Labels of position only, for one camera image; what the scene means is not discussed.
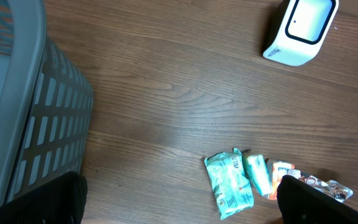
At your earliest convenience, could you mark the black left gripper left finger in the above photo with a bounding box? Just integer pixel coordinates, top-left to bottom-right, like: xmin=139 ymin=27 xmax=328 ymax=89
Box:
xmin=0 ymin=171 xmax=88 ymax=224

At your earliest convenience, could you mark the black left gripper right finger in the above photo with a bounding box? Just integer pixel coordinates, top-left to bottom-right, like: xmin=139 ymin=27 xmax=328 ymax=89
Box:
xmin=277 ymin=175 xmax=358 ymax=224

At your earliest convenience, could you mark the dried mushroom plastic bag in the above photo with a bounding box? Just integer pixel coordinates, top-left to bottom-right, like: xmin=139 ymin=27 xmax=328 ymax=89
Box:
xmin=287 ymin=169 xmax=353 ymax=203

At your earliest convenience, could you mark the small orange snack packet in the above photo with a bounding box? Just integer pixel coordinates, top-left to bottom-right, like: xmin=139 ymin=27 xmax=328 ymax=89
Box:
xmin=267 ymin=159 xmax=295 ymax=200

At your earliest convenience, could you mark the teal tissue packet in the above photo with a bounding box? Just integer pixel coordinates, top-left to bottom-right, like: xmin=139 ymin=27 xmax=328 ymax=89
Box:
xmin=245 ymin=154 xmax=272 ymax=197

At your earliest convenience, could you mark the teal wet wipes pack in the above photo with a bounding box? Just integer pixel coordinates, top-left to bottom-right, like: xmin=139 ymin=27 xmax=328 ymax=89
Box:
xmin=204 ymin=148 xmax=254 ymax=220

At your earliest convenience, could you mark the white barcode scanner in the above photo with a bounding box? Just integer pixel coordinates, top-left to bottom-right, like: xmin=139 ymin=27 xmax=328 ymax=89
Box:
xmin=262 ymin=0 xmax=339 ymax=67

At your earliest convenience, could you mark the grey plastic mesh basket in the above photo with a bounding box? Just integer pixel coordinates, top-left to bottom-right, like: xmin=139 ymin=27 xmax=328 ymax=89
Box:
xmin=0 ymin=0 xmax=93 ymax=206

